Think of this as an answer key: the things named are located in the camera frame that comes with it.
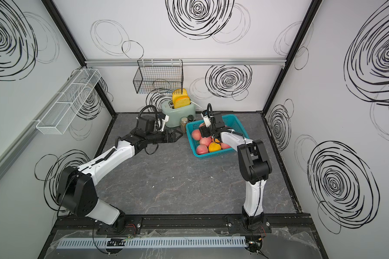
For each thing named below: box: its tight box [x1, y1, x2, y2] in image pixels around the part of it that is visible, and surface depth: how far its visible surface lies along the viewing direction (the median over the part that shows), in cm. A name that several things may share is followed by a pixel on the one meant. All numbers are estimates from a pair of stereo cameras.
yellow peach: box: [208, 141, 222, 153], surface depth 96 cm
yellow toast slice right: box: [173, 95, 191, 109], surface depth 101 cm
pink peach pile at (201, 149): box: [196, 144, 209, 155], surface depth 95 cm
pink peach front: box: [199, 135, 212, 147], surface depth 98 cm
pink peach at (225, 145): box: [220, 142, 232, 150], surface depth 95 cm
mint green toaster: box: [161, 99, 197, 128], surface depth 105 cm
